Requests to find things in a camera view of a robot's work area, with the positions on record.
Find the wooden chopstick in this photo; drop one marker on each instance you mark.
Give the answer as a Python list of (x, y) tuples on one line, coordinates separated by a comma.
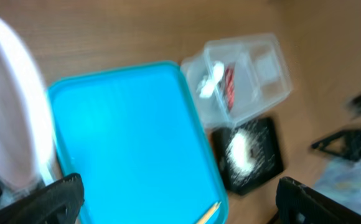
[(209, 213)]

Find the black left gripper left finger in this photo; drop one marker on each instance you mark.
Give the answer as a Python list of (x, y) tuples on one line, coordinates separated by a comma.
[(59, 202)]

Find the white napkin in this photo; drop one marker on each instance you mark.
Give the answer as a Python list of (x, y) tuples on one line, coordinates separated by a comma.
[(208, 84)]

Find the teal serving tray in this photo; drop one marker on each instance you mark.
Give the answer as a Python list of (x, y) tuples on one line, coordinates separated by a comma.
[(134, 136)]

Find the clear plastic bin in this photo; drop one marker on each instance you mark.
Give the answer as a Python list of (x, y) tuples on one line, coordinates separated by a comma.
[(261, 78)]

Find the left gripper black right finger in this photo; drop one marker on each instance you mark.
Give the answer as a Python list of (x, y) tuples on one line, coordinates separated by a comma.
[(298, 203)]

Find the large white plate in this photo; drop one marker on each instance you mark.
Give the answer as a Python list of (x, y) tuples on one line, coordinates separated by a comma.
[(26, 129)]

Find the red snack wrapper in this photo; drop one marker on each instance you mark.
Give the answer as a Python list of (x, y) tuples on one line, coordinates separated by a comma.
[(229, 90)]

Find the white rice pile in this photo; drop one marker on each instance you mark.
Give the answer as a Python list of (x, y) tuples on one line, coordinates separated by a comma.
[(239, 154)]

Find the black tray bin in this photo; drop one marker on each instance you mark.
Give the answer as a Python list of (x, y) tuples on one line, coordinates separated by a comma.
[(265, 150)]

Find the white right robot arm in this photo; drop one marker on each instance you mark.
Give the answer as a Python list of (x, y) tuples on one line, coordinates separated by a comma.
[(346, 143)]

